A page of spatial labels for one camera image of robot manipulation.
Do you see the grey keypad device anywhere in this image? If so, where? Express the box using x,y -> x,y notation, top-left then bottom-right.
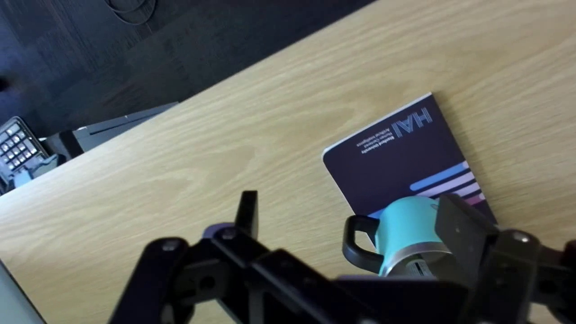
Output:
0,114 -> 52,190

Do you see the navy striped notebook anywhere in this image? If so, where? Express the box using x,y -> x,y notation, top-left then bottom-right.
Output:
320,89 -> 500,228

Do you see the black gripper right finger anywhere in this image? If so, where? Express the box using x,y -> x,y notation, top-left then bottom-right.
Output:
434,192 -> 576,324

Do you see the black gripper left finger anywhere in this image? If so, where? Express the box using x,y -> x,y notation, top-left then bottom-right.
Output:
108,188 -> 362,324

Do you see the teal metal mug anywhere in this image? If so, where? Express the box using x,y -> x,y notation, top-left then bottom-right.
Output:
340,194 -> 459,280

